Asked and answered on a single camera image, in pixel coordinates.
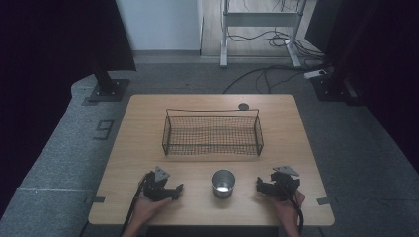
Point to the dark curtain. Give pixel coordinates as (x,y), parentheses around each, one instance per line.
(56,36)
(372,42)

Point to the grey tape strip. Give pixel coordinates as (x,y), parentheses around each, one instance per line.
(323,200)
(96,199)

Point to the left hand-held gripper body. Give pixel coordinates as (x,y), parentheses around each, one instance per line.
(153,189)

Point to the black stand with base plate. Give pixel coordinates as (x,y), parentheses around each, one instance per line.
(332,89)
(107,87)

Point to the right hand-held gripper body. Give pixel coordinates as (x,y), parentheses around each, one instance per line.
(285,186)

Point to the person's right hand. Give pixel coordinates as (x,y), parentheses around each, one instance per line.
(290,212)

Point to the black round table grommet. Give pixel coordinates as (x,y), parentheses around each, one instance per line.
(243,106)

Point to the white desk frame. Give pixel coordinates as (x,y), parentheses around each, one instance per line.
(260,19)

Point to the person's left hand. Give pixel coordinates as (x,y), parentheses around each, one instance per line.
(146,210)

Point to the white power strip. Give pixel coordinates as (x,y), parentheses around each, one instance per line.
(314,74)

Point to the metal cup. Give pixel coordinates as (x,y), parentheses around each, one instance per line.
(223,189)

